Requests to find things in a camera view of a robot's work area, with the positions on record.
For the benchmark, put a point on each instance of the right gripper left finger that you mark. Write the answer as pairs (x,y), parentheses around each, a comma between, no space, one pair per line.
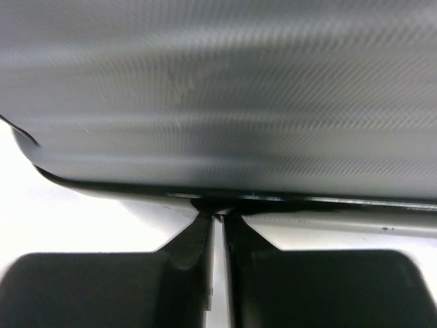
(169,287)

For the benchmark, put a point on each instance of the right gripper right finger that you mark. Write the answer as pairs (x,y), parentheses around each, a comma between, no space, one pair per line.
(269,287)

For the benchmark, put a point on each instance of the grey suitcase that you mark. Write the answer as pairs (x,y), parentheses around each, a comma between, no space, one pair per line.
(327,102)

